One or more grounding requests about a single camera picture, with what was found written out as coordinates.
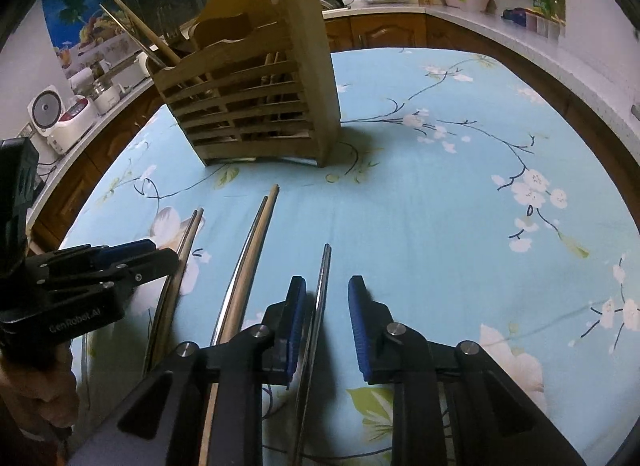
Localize wooden slatted utensil holder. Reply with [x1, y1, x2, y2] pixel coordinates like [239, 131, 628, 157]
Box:
[151, 0, 342, 168]

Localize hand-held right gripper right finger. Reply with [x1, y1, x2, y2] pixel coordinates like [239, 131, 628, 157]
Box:
[347, 275, 588, 466]

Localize wooden lower kitchen cabinets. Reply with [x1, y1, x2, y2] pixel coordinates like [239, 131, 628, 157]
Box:
[27, 13, 640, 257]

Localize white rice cooker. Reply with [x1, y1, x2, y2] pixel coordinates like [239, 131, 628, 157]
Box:
[26, 84, 96, 155]

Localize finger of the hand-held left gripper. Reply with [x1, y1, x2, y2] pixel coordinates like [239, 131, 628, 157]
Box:
[40, 247, 180, 293]
[37, 239, 157, 267]

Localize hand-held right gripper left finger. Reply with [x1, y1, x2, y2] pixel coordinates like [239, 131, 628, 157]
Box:
[67, 276, 308, 466]

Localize small white appliance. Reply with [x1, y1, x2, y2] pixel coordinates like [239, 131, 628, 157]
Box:
[90, 73, 126, 117]

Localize tropical fruit wall poster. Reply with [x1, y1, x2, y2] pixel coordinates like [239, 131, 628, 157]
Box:
[40, 0, 146, 81]

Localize white seasoning box set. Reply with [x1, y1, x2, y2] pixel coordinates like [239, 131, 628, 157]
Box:
[501, 6, 566, 40]

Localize light blue floral tablecloth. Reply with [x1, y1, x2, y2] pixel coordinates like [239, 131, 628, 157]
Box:
[27, 48, 640, 466]

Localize white kitchen countertop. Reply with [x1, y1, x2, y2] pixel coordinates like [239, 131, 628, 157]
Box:
[22, 0, 640, 177]

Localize person's left hand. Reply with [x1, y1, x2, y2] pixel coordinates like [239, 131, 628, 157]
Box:
[0, 341, 81, 447]

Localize chopstick pair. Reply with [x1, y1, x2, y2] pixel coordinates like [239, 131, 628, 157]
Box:
[145, 207, 206, 377]

